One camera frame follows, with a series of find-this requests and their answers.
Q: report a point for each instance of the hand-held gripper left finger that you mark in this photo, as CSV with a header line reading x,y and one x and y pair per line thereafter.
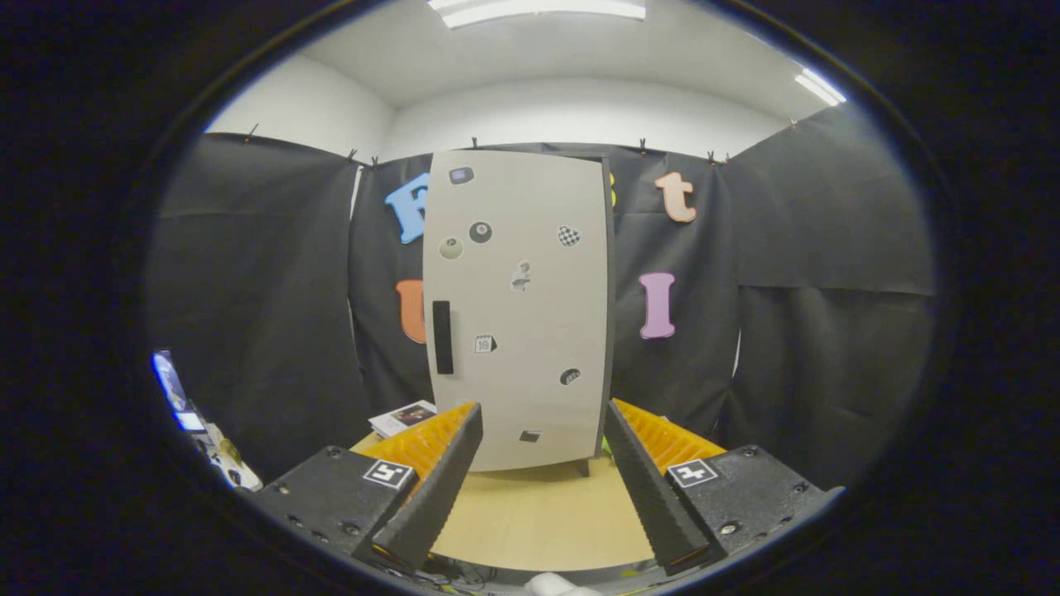
x,y
431,497

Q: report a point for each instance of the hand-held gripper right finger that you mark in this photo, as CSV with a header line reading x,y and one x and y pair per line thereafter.
x,y
654,497

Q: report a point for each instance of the light grey shoe cabinet door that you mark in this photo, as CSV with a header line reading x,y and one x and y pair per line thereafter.
x,y
522,397

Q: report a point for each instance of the dark grey shoe cabinet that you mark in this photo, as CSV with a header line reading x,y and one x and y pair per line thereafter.
x,y
610,331

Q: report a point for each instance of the black backdrop cloth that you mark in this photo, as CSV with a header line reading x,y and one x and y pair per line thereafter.
x,y
265,290

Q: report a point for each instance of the blue and white screen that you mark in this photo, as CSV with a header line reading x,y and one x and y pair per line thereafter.
x,y
170,385

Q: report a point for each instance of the long ceiling light panel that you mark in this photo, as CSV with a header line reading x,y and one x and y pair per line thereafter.
x,y
538,10

